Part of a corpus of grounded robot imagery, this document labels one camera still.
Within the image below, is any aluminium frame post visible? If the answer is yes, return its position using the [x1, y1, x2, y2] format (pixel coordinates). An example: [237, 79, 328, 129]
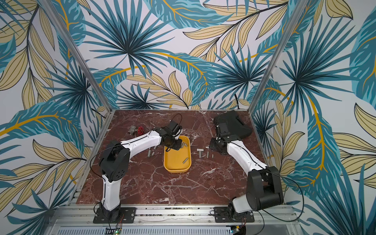
[248, 1, 308, 115]
[39, 0, 112, 113]

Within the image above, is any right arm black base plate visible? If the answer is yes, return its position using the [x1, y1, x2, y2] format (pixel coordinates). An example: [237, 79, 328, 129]
[213, 205, 255, 223]

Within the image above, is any aluminium frame post left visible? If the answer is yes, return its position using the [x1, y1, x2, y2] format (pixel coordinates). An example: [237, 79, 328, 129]
[39, 0, 112, 113]

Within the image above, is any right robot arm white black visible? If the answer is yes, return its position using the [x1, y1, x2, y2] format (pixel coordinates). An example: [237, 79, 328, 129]
[209, 123, 284, 215]

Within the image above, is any aluminium frame post right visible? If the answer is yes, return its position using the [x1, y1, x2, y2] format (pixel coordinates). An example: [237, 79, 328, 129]
[248, 1, 308, 115]

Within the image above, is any aluminium front rail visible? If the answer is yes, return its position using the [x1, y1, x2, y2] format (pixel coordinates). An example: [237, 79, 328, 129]
[44, 205, 304, 235]

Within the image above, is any yellow plastic storage tray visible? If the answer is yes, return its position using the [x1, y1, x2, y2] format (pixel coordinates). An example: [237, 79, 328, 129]
[164, 136, 192, 173]

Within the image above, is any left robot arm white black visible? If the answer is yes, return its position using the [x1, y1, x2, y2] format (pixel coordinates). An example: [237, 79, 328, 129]
[99, 120, 182, 212]

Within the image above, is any steel valve with red handwheel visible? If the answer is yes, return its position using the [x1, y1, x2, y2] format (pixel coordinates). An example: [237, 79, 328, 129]
[128, 125, 145, 136]

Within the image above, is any black tool case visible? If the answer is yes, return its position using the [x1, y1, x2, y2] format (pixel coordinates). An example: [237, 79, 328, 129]
[213, 110, 252, 139]

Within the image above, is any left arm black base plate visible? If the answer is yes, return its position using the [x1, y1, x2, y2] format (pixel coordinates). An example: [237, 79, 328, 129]
[93, 207, 136, 224]

